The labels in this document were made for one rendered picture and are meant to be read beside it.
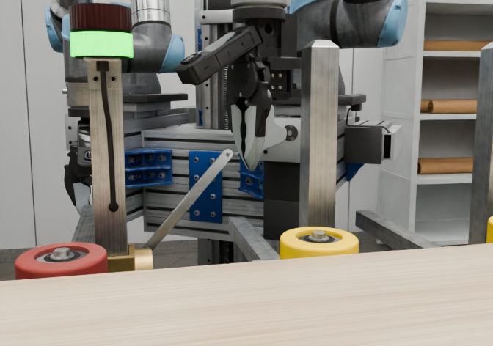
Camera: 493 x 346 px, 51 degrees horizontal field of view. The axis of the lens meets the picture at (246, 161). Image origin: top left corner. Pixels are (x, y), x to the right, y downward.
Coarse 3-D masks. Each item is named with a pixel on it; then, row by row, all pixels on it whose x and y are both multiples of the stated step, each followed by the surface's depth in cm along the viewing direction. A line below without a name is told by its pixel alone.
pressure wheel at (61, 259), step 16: (32, 256) 46; (48, 256) 48; (64, 256) 46; (80, 256) 47; (96, 256) 46; (16, 272) 45; (32, 272) 43; (48, 272) 43; (64, 272) 43; (80, 272) 44; (96, 272) 45
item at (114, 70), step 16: (128, 32) 51; (96, 64) 51; (112, 64) 54; (96, 80) 54; (112, 80) 54; (112, 144) 55; (112, 160) 55; (112, 176) 56; (112, 192) 56; (112, 208) 56
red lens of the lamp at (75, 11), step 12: (72, 12) 49; (84, 12) 48; (96, 12) 48; (108, 12) 48; (120, 12) 49; (72, 24) 49; (84, 24) 48; (96, 24) 48; (108, 24) 48; (120, 24) 49
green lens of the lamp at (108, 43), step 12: (72, 36) 49; (84, 36) 48; (96, 36) 48; (108, 36) 49; (120, 36) 49; (132, 36) 52; (72, 48) 50; (84, 48) 48; (96, 48) 48; (108, 48) 49; (120, 48) 49; (132, 48) 51
